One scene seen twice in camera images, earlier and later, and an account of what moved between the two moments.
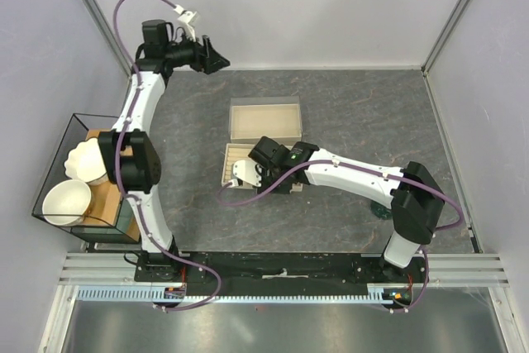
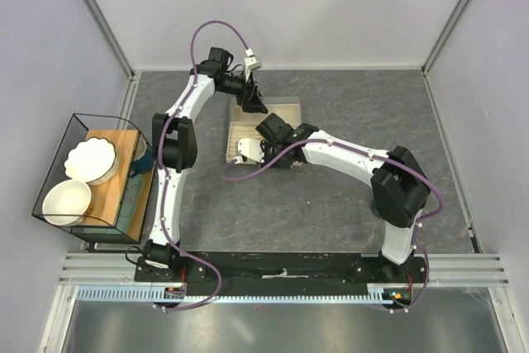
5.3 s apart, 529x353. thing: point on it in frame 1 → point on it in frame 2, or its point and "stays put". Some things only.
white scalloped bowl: (86, 163) stays put
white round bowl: (67, 203) stays put
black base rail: (277, 272) stays put
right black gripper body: (269, 178) → (270, 151)
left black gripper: (212, 61) → (250, 99)
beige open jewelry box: (278, 117) stays put
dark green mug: (382, 212) stays put
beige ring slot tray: (234, 152) → (245, 130)
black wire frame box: (78, 193) stays put
